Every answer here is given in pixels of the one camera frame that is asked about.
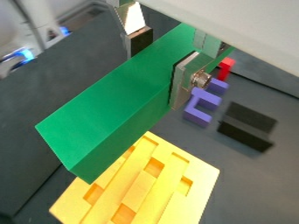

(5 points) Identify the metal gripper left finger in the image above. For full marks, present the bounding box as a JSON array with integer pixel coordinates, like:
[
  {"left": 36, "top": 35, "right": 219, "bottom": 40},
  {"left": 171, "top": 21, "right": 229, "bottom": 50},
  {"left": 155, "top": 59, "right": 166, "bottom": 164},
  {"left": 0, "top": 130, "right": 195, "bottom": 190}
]
[{"left": 106, "top": 0, "right": 154, "bottom": 58}]

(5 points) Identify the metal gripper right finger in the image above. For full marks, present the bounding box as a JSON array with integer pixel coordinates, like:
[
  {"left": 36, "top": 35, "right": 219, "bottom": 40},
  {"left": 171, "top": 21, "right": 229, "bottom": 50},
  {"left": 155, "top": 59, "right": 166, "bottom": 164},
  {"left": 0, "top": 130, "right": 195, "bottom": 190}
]
[{"left": 169, "top": 30, "right": 230, "bottom": 109}]

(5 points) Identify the green rectangular block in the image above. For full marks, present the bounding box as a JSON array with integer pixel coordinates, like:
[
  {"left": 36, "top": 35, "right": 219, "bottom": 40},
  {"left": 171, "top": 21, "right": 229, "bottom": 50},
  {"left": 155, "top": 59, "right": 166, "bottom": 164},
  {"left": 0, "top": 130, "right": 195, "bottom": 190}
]
[{"left": 34, "top": 22, "right": 237, "bottom": 186}]

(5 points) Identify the yellow slotted board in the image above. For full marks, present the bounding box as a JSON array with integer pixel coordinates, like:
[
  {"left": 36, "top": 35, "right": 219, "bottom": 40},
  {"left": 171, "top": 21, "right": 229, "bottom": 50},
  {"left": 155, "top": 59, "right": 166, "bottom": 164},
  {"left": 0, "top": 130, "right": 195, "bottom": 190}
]
[{"left": 50, "top": 132, "right": 221, "bottom": 224}]

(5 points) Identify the purple interlocking block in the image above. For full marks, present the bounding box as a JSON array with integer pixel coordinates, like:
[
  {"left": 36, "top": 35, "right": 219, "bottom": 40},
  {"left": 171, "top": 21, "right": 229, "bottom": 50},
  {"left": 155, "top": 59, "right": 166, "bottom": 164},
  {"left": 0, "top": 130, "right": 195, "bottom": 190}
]
[{"left": 183, "top": 78, "right": 230, "bottom": 128}]

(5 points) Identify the red interlocking block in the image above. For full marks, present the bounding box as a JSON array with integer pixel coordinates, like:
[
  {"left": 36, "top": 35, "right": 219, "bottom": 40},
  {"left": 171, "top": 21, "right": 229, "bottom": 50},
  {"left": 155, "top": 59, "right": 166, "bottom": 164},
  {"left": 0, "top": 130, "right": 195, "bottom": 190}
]
[{"left": 218, "top": 57, "right": 237, "bottom": 81}]

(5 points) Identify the black angled bracket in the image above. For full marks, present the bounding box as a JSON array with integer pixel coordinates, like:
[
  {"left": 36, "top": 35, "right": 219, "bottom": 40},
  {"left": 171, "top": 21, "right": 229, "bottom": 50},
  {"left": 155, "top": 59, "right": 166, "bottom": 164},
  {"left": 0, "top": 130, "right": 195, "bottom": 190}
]
[{"left": 218, "top": 102, "right": 277, "bottom": 152}]

